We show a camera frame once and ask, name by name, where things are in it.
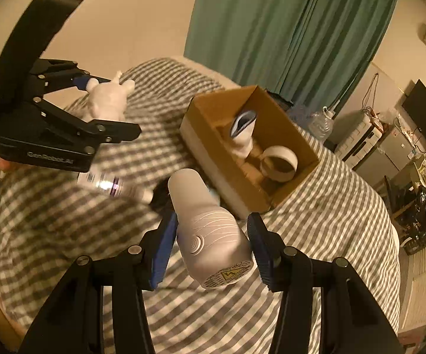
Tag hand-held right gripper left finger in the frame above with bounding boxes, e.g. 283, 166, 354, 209
19, 212, 178, 354

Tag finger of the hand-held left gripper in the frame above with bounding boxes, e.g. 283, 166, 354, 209
32, 58, 112, 97
42, 97, 142, 149

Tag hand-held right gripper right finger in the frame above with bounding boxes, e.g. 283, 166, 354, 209
247, 212, 400, 354

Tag white plush toy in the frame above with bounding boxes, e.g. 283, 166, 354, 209
86, 70, 137, 122

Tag white hair dryer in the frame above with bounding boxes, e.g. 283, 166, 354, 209
168, 168, 253, 290

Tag cardboard box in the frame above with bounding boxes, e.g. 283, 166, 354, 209
179, 85, 320, 219

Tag white tube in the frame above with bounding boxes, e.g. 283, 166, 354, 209
76, 170, 154, 204

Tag grey checked blanket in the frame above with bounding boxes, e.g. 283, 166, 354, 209
0, 57, 401, 354

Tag white tape roll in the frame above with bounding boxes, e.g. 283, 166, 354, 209
260, 145, 299, 183

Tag clear water bottle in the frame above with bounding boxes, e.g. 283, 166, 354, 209
307, 107, 335, 142

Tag blue fuzzy cloth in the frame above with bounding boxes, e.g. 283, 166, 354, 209
287, 103, 311, 126

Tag grey refrigerator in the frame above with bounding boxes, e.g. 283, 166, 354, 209
353, 125, 416, 189

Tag white suitcase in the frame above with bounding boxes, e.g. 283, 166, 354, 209
336, 112, 376, 161

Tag black plastic bags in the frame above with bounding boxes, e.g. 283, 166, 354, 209
397, 184, 426, 244

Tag green curtain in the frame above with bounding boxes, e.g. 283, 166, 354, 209
183, 0, 400, 119

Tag black flat screen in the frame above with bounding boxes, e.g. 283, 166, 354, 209
401, 79, 426, 152

